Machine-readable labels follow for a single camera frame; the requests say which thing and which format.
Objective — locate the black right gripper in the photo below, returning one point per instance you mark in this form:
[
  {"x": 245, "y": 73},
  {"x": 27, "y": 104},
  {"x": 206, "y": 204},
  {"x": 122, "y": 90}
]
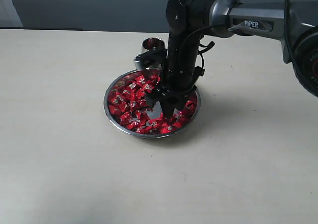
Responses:
[{"x": 179, "y": 73}]

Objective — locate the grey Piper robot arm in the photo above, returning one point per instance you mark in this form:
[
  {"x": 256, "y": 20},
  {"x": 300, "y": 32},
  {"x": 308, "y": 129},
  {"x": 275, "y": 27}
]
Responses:
[{"x": 294, "y": 24}]

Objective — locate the round steel plate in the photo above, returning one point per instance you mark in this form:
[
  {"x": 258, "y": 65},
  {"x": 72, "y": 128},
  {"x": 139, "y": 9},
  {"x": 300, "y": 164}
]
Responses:
[{"x": 137, "y": 118}]

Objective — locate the small steel cup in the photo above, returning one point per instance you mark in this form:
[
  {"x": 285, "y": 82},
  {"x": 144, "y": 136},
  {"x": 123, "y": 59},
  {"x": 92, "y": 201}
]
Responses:
[{"x": 152, "y": 44}]

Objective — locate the red wrapped candy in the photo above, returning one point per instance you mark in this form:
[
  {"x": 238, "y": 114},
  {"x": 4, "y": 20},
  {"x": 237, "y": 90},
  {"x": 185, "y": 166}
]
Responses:
[
  {"x": 180, "y": 122},
  {"x": 140, "y": 80},
  {"x": 114, "y": 110},
  {"x": 133, "y": 87}
]

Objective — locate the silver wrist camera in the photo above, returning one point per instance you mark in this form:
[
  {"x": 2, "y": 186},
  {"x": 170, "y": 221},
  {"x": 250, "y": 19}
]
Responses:
[{"x": 153, "y": 54}]

